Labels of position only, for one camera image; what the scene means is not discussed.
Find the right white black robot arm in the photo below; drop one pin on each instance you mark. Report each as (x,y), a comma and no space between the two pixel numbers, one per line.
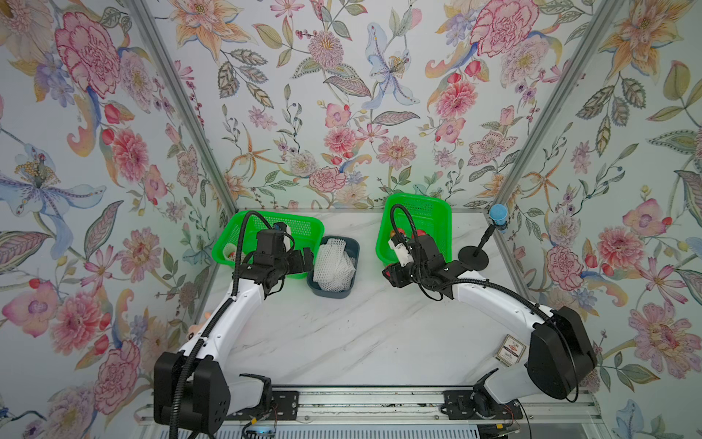
(548,350)

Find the pink plush toy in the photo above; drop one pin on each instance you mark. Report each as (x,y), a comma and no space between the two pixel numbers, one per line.
(193,330)

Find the right green plastic basket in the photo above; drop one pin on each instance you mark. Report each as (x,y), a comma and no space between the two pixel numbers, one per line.
(433,216)

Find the blue microphone on black stand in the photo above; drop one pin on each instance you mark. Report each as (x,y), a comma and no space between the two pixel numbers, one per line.
(475,257)

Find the small framed card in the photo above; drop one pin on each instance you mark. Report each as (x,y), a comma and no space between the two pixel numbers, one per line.
(511,351)

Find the white foam net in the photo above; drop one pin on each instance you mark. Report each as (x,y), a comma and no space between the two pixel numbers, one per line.
(342,279)
(322,271)
(339,261)

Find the green plastic basket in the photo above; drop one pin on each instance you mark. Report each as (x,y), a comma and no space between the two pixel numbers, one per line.
(433,216)
(243,228)

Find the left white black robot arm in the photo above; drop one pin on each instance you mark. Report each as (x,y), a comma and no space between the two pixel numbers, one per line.
(192,392)

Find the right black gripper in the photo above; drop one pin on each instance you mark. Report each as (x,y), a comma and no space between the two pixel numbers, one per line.
(396,276)

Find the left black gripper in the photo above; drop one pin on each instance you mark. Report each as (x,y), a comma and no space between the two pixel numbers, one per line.
(298,263)

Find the left green plastic basket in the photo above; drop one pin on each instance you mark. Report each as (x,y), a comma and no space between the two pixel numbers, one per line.
(243,228)

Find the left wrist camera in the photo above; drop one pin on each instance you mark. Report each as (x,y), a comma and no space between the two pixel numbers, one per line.
(282,227)

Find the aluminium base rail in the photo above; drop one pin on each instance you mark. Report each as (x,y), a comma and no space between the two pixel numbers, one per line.
(311,405)

